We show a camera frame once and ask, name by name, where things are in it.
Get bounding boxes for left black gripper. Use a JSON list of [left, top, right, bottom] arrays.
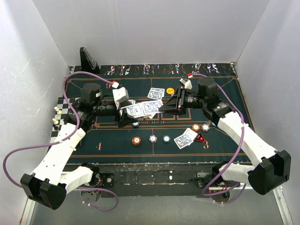
[[93, 100, 139, 126]]

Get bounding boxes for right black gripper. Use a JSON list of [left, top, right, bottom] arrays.
[[158, 86, 206, 116]]

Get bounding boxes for yellow big blind button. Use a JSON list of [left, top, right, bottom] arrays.
[[166, 88, 175, 95]]

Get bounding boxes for blue white card deck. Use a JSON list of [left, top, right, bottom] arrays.
[[121, 103, 150, 118]]

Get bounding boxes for blue card leaving deck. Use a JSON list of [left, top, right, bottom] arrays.
[[141, 100, 163, 115]]

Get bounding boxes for orange red chip stack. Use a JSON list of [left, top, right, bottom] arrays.
[[132, 136, 141, 146]]

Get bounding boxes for orange chips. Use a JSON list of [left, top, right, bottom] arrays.
[[192, 124, 200, 132]]

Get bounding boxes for green chip stack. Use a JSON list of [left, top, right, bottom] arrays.
[[163, 135, 171, 143]]

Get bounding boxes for peach blue chip stack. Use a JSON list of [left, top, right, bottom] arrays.
[[149, 135, 157, 143]]

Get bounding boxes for peach chips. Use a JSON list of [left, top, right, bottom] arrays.
[[202, 124, 210, 132]]

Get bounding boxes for red triangular all-in marker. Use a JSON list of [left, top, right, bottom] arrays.
[[194, 132, 206, 143]]

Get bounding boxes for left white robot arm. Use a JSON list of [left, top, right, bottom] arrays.
[[20, 82, 137, 210]]

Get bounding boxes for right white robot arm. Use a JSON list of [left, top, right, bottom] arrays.
[[159, 75, 291, 195]]

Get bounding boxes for green poker table mat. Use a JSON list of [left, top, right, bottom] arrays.
[[69, 63, 251, 164]]

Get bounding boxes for black stand with clear panel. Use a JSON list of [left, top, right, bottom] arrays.
[[79, 47, 100, 74]]

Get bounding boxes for black white checkerboard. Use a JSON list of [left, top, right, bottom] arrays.
[[50, 97, 76, 143]]

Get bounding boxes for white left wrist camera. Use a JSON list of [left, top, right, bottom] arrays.
[[112, 87, 129, 103]]

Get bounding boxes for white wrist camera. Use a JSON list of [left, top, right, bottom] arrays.
[[112, 87, 129, 103], [180, 78, 192, 90]]

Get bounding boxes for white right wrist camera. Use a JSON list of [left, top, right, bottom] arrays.
[[180, 78, 192, 90]]

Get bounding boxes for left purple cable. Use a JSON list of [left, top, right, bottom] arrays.
[[2, 71, 119, 211]]

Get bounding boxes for aluminium mounting rail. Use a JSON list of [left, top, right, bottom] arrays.
[[20, 184, 293, 225]]

